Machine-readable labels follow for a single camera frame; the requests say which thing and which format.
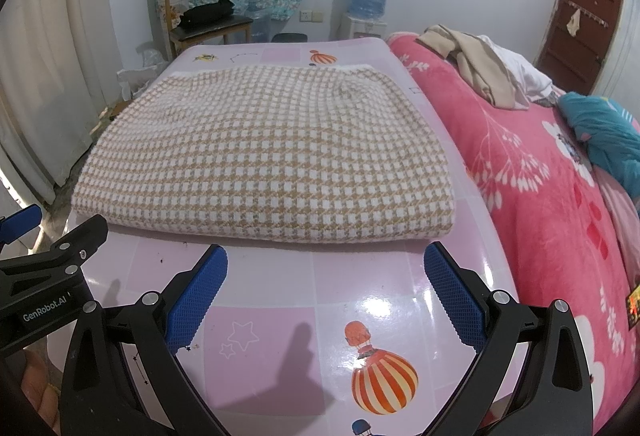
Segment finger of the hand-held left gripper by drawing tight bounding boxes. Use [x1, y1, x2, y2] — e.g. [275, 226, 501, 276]
[0, 215, 110, 312]
[0, 205, 42, 249]

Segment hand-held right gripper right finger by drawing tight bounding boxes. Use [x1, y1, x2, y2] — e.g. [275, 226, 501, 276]
[424, 241, 596, 436]

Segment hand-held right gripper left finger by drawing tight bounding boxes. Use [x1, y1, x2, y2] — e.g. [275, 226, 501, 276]
[59, 243, 231, 436]

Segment beige white checked coat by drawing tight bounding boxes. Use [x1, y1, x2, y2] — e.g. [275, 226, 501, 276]
[71, 64, 458, 244]

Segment beige clothes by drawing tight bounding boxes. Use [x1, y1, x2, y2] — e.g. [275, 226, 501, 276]
[417, 24, 531, 109]

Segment person's left hand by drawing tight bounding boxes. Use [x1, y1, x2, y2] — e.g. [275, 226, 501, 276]
[20, 348, 66, 436]

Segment pink floral blanket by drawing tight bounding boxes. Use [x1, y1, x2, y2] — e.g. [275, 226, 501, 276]
[387, 32, 640, 436]

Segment white curtain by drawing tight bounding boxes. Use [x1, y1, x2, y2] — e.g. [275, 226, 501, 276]
[0, 0, 108, 207]

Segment small colourful packet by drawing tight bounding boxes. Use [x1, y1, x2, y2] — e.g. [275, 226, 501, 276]
[626, 283, 640, 332]

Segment pale pink cloth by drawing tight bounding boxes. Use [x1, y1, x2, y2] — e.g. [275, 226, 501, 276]
[595, 166, 640, 277]

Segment white plastic bag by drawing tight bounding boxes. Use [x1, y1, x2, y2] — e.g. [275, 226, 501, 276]
[116, 44, 168, 100]

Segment teal blue cloth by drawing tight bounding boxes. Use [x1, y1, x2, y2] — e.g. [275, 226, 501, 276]
[557, 91, 640, 189]

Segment white printed chair cloth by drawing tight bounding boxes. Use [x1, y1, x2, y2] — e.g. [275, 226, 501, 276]
[159, 0, 188, 30]

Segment wooden chair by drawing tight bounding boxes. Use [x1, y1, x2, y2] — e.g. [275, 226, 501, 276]
[157, 0, 254, 60]

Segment clear empty water jug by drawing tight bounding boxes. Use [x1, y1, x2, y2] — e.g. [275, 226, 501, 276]
[245, 0, 275, 43]

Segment brown wooden door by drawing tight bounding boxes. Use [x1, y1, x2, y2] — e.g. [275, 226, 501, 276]
[534, 0, 626, 94]

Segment white water dispenser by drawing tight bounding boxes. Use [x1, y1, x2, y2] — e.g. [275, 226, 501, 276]
[341, 12, 388, 40]

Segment black bag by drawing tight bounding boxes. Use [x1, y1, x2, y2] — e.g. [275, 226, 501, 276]
[178, 0, 236, 30]

